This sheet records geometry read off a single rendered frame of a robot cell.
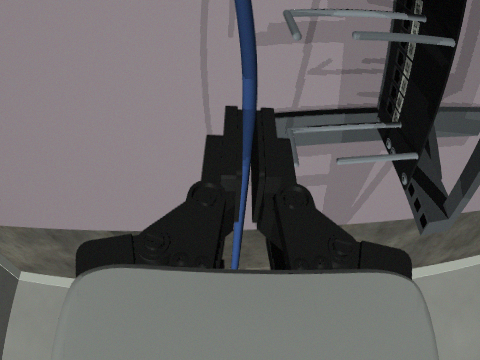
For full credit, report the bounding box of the thin dark blue cable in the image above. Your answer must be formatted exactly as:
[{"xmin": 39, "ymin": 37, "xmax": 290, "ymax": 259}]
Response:
[{"xmin": 231, "ymin": 0, "xmax": 258, "ymax": 269}]

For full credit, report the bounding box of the black patch panel rack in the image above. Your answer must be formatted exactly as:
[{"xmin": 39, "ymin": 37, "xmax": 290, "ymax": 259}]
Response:
[{"xmin": 274, "ymin": 0, "xmax": 480, "ymax": 236}]

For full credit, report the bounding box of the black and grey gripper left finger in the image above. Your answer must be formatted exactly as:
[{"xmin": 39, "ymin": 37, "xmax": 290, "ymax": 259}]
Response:
[{"xmin": 76, "ymin": 106, "xmax": 243, "ymax": 277}]

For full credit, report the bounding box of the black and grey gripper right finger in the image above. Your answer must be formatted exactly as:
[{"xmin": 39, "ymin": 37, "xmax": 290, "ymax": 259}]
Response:
[{"xmin": 251, "ymin": 107, "xmax": 412, "ymax": 280}]

